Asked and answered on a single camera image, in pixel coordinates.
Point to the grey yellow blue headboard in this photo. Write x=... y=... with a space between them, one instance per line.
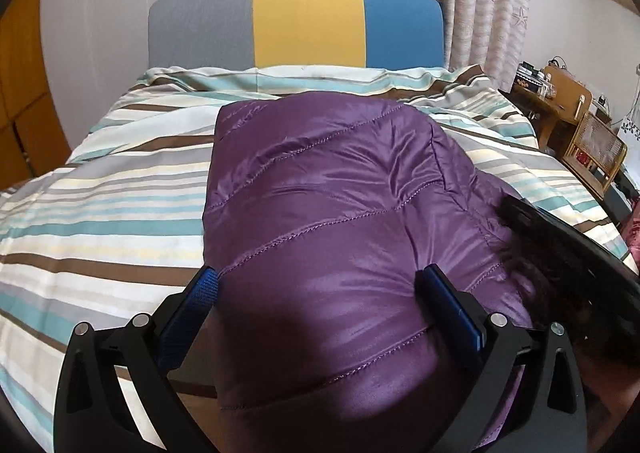
x=305 y=18

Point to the wooden desk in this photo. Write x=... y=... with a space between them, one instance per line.
x=555 y=108

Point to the floral white cloth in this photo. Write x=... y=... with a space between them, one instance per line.
x=632 y=128

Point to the orange wooden wardrobe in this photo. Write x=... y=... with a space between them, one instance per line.
x=25 y=83

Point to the striped bed cover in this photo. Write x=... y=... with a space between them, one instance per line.
x=100 y=213

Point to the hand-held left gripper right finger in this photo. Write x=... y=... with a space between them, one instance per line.
x=452 y=319

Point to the dark box on desk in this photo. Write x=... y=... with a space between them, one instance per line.
x=534 y=78

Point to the rattan chair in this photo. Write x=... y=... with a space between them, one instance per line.
x=597 y=145

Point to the purple quilted puffer jacket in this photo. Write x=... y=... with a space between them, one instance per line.
x=325 y=208

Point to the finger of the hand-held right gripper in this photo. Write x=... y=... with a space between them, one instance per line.
x=560 y=238

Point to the pink cloth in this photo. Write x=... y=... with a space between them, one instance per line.
x=632 y=233

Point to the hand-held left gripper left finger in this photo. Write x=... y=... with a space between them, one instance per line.
x=192 y=304

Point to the patterned beige curtain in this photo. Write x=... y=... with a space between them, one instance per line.
x=475 y=8

